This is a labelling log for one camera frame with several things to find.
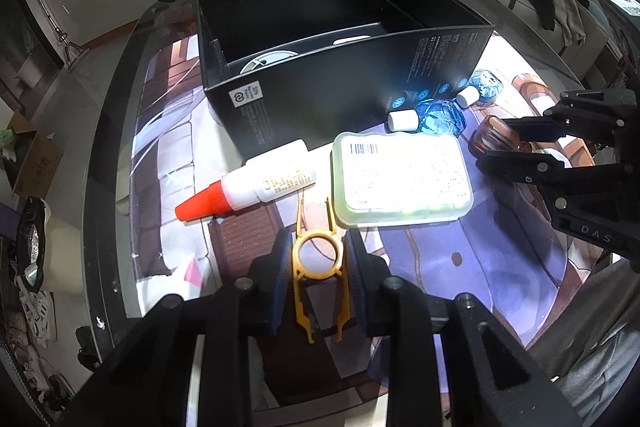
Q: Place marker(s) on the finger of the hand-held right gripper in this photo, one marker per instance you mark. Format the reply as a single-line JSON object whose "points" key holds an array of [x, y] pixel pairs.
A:
{"points": [[535, 128], [520, 167]]}

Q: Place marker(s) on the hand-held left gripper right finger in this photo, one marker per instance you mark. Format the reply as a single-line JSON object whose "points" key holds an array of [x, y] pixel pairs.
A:
{"points": [[356, 279]]}

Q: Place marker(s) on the blue glass bottle white cap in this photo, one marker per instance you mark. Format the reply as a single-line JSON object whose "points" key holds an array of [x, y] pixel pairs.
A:
{"points": [[440, 117], [487, 84]]}

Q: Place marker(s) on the beige garment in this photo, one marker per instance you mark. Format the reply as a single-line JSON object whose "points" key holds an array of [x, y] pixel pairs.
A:
{"points": [[570, 7]]}

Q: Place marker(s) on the translucent plastic box with label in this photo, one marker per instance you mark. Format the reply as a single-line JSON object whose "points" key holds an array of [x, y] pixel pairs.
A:
{"points": [[400, 177]]}

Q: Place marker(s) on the white bottle with orange cap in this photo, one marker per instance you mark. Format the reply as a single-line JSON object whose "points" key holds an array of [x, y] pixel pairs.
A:
{"points": [[270, 177]]}

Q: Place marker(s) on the black cardboard box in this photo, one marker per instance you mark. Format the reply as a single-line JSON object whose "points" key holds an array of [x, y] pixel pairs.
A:
{"points": [[325, 92]]}

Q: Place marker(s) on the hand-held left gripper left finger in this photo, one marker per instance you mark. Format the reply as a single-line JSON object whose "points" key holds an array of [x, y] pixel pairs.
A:
{"points": [[281, 279]]}

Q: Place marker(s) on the black shoes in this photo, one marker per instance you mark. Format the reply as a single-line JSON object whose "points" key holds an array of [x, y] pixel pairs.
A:
{"points": [[87, 347]]}

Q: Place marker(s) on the printed table mat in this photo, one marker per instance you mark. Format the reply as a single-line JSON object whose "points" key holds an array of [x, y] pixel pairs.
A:
{"points": [[430, 267]]}

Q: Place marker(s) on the amber brown bottle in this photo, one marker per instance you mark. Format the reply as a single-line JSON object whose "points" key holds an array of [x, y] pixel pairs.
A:
{"points": [[492, 132]]}

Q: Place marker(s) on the brown cardboard box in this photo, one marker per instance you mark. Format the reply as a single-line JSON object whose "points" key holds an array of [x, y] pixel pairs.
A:
{"points": [[37, 157]]}

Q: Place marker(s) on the yellow plastic puller tool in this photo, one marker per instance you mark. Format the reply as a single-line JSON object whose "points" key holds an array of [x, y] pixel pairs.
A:
{"points": [[305, 314]]}

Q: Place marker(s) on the black bag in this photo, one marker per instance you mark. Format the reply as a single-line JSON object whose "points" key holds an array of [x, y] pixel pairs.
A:
{"points": [[30, 247]]}

